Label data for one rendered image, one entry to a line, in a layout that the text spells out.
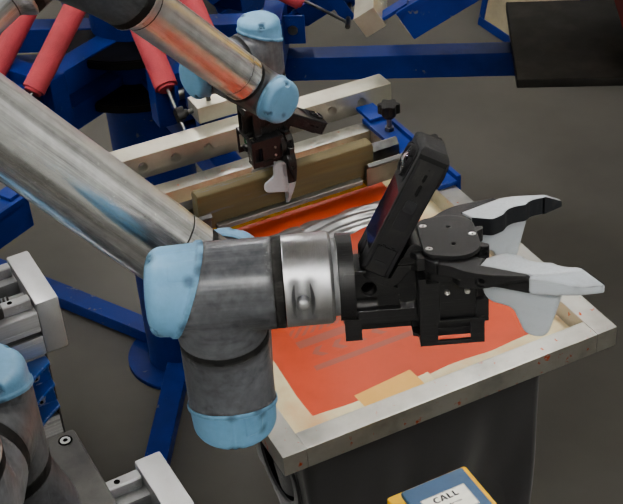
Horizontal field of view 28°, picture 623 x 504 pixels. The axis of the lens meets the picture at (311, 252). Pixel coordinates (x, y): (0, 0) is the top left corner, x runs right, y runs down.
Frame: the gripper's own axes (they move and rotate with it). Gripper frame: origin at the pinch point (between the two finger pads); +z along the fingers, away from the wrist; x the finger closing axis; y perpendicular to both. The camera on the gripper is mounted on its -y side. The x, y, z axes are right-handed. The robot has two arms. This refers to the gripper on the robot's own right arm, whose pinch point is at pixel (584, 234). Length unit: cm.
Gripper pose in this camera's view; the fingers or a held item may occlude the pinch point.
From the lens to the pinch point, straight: 103.0
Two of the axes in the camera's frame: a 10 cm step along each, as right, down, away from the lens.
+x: 0.5, 4.6, -8.9
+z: 10.0, -0.8, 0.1
